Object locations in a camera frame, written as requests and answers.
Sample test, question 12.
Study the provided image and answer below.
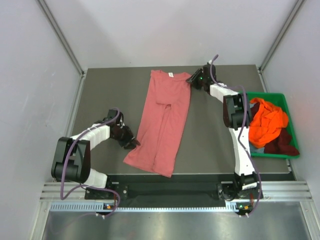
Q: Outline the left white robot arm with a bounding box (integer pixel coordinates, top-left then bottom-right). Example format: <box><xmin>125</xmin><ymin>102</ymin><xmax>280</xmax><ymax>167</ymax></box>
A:
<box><xmin>51</xmin><ymin>108</ymin><xmax>140</xmax><ymax>199</ymax></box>

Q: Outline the orange t shirt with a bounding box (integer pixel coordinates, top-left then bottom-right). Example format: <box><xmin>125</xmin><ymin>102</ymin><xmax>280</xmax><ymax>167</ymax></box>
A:
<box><xmin>249</xmin><ymin>97</ymin><xmax>289</xmax><ymax>148</ymax></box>

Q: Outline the maroon t shirt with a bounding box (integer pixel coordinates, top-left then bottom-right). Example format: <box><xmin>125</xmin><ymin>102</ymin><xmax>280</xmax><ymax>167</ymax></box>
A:
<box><xmin>250</xmin><ymin>103</ymin><xmax>300</xmax><ymax>156</ymax></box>

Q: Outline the grey slotted cable duct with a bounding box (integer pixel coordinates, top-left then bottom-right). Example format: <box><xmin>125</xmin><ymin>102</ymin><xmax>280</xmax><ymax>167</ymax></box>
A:
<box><xmin>49</xmin><ymin>202</ymin><xmax>249</xmax><ymax>213</ymax></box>

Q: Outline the pink t shirt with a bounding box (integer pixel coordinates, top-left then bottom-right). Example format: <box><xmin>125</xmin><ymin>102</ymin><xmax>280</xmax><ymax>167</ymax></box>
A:
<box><xmin>123</xmin><ymin>70</ymin><xmax>191</xmax><ymax>178</ymax></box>

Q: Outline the green plastic bin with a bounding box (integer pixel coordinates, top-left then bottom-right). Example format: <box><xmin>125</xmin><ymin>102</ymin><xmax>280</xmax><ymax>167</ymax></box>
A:
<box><xmin>246</xmin><ymin>92</ymin><xmax>300</xmax><ymax>159</ymax></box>

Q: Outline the left aluminium frame post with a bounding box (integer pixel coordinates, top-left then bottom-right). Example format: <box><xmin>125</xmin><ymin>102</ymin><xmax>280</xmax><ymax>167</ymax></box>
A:
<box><xmin>35</xmin><ymin>0</ymin><xmax>85</xmax><ymax>77</ymax></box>

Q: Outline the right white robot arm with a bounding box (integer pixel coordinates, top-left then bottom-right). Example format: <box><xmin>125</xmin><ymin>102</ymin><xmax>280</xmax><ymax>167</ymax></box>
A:
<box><xmin>186</xmin><ymin>61</ymin><xmax>258</xmax><ymax>201</ymax></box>

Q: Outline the right aluminium frame post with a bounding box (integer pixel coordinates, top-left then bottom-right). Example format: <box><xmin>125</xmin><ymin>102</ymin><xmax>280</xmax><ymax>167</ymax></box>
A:
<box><xmin>258</xmin><ymin>0</ymin><xmax>306</xmax><ymax>75</ymax></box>

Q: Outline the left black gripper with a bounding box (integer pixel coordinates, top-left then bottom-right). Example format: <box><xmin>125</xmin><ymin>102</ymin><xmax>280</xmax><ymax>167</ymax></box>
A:
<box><xmin>111</xmin><ymin>124</ymin><xmax>140</xmax><ymax>149</ymax></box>

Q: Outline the aluminium front rail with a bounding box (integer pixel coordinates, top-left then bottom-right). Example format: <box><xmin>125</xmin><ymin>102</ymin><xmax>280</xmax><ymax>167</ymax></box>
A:
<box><xmin>38</xmin><ymin>181</ymin><xmax>315</xmax><ymax>203</ymax></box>

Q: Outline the light blue t shirt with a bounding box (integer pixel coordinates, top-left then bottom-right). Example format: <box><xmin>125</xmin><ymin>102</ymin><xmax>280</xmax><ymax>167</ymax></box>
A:
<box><xmin>249</xmin><ymin>145</ymin><xmax>265</xmax><ymax>154</ymax></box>

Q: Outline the aluminium frame post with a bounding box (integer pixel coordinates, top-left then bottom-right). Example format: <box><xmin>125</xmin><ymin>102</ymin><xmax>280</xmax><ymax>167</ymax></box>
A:
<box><xmin>35</xmin><ymin>0</ymin><xmax>85</xmax><ymax>77</ymax></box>
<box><xmin>258</xmin><ymin>0</ymin><xmax>306</xmax><ymax>75</ymax></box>

